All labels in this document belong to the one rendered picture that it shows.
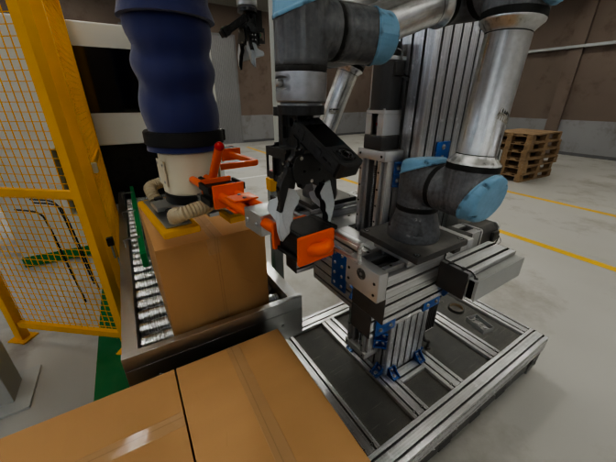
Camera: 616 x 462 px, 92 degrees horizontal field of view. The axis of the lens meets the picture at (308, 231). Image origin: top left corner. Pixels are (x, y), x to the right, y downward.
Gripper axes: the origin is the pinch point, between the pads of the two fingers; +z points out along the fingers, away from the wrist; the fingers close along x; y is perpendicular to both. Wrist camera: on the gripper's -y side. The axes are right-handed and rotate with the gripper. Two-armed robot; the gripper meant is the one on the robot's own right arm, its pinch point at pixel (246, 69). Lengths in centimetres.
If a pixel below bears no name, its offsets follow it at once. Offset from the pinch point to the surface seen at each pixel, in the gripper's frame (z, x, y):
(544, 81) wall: -36, 304, 1000
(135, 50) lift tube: 0, -30, -41
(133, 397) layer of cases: 98, -43, -63
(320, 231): 31, -90, -25
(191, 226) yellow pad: 44, -44, -38
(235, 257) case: 67, -26, -21
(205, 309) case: 87, -26, -35
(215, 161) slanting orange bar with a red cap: 25, -51, -30
